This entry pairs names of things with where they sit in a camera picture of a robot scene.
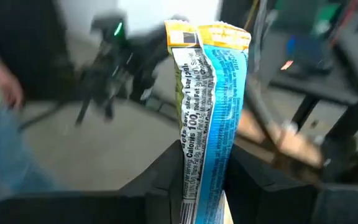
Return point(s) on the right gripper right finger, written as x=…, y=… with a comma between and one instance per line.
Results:
x=275, y=205

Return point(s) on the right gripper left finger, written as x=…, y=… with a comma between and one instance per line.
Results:
x=104, y=208

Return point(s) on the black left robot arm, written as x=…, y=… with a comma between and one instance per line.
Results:
x=120, y=62

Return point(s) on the person's hand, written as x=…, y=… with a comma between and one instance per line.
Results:
x=9, y=88

